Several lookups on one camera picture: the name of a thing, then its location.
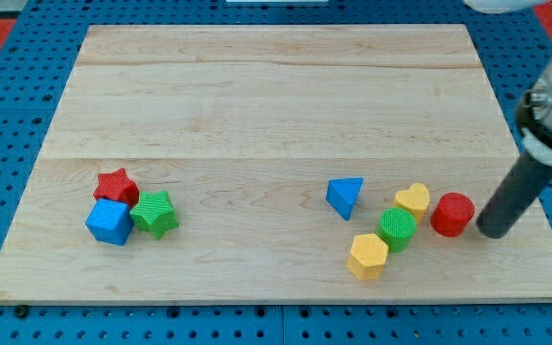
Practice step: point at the green star block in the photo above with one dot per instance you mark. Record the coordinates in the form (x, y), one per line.
(154, 213)

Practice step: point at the red star block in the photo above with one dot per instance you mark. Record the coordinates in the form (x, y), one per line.
(117, 186)

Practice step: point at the light wooden board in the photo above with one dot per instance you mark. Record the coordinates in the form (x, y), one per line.
(244, 126)

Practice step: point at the blue triangle block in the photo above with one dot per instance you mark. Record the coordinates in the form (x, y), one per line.
(342, 194)

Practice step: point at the yellow hexagon block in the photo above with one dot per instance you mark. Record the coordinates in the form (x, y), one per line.
(367, 257)

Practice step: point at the green cylinder block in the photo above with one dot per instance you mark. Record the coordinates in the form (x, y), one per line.
(396, 227)

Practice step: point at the yellow heart block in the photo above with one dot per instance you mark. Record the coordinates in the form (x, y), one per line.
(414, 200)

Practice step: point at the blue cube block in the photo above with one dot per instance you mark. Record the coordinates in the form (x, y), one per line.
(110, 221)

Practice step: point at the red cylinder block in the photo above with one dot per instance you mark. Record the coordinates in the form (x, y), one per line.
(452, 214)

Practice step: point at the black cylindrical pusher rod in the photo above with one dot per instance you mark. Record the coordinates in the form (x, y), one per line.
(520, 187)

